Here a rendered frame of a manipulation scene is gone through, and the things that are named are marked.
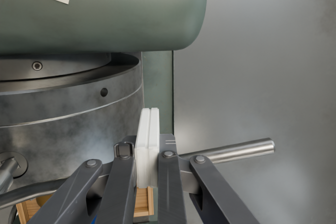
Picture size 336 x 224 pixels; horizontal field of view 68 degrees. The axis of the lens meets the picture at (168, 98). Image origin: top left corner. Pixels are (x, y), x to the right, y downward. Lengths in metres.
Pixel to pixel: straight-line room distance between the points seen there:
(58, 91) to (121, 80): 0.08
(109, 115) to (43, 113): 0.08
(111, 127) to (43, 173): 0.09
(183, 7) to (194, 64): 1.33
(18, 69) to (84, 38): 0.10
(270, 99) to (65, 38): 1.67
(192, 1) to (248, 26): 1.42
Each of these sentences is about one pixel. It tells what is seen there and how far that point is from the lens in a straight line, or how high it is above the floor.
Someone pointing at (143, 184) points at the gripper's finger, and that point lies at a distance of 0.17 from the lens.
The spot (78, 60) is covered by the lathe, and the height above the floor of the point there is 1.16.
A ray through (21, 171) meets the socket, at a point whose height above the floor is 1.24.
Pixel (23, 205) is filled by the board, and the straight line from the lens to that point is 0.82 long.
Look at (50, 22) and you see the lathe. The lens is 0.25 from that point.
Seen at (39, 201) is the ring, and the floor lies 1.11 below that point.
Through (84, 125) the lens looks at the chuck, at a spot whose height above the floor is 1.21.
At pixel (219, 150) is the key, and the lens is 0.19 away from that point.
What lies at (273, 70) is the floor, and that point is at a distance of 1.78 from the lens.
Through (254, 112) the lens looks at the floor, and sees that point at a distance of 1.81.
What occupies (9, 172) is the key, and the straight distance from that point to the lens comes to 0.30.
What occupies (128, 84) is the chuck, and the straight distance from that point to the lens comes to 0.34.
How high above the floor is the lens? 1.49
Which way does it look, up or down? 70 degrees down
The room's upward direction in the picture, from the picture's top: 155 degrees clockwise
